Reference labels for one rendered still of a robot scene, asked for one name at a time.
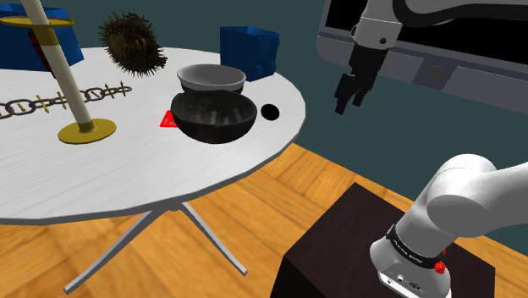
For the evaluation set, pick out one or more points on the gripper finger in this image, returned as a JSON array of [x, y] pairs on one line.
[[361, 95], [343, 93]]

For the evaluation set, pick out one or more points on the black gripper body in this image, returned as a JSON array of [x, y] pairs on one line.
[[366, 62]]

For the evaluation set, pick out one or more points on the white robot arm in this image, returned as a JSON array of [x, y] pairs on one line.
[[449, 206]]

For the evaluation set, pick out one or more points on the black round disc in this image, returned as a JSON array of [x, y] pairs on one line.
[[270, 112]]

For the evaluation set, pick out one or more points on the small blue box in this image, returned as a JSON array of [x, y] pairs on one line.
[[247, 51]]

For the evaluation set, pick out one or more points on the black bowl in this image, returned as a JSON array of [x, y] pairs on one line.
[[212, 117]]

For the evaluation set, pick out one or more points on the grey bowl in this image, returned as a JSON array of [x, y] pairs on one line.
[[210, 76]]

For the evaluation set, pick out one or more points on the dark robot stand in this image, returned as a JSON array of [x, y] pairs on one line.
[[342, 251]]

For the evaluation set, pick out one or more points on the red triangle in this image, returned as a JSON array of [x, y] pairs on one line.
[[167, 121]]

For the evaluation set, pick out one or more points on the brown spiky ball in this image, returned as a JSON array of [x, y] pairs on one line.
[[132, 43]]

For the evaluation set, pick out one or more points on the white round table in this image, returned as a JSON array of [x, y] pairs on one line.
[[136, 173]]

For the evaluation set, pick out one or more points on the white pole with gold discs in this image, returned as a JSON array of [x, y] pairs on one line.
[[68, 82]]

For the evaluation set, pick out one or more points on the large blue box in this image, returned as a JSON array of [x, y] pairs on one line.
[[66, 45]]

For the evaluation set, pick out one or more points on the red and black coil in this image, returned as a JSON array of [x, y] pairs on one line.
[[39, 53]]

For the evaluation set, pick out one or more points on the grey wall television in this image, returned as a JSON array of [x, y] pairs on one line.
[[486, 78]]

